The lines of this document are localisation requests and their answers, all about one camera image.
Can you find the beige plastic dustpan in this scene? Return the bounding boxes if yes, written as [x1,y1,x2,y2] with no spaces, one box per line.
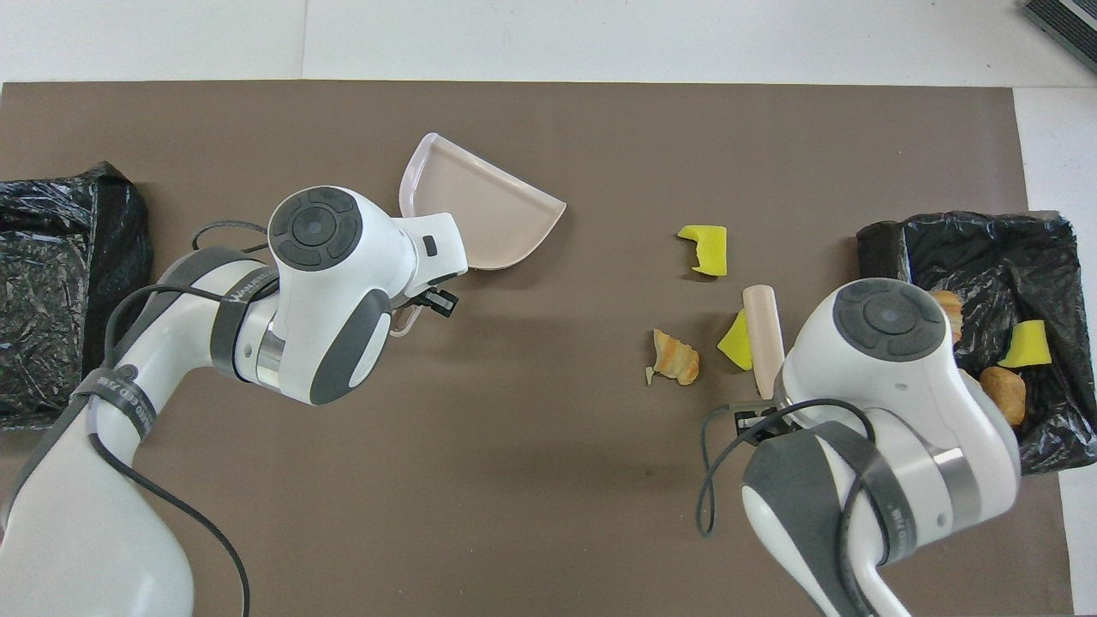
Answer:
[390,132,567,335]

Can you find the bin with black bag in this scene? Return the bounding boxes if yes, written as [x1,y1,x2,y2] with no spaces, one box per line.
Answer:
[857,211,1097,475]
[0,161,155,429]

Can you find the notched yellow sponge piece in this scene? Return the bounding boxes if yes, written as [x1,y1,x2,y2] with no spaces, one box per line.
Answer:
[676,225,729,277]

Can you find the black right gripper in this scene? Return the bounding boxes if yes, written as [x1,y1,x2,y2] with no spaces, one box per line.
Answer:
[734,403,802,434]

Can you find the brown bread roll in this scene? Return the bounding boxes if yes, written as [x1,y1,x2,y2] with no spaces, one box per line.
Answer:
[980,366,1028,427]

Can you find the curved yellow sponge piece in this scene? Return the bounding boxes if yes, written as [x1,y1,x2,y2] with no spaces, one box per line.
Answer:
[716,308,755,372]

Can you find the brown table mat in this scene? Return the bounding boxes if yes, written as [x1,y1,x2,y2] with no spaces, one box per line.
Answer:
[0,81,1074,617]

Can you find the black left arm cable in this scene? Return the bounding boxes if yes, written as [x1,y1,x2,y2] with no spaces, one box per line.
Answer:
[86,220,284,617]

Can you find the small yellow sponge piece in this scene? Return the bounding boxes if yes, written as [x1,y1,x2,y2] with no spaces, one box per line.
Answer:
[998,320,1052,369]

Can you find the dark ribbed grille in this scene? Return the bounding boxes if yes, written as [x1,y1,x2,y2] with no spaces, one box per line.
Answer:
[1022,0,1097,74]

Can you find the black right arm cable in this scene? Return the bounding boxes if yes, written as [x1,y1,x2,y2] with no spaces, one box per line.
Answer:
[696,398,875,617]

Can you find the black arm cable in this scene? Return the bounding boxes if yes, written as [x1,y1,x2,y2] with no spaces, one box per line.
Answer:
[86,220,284,617]
[696,398,875,617]

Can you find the orange croissant with torn tail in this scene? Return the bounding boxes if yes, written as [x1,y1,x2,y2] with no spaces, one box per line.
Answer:
[644,328,702,386]

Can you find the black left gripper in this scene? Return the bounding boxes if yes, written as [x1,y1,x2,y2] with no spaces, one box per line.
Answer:
[424,270,468,318]

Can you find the striped orange croissant piece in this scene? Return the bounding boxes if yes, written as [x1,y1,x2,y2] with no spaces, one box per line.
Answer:
[930,290,964,344]

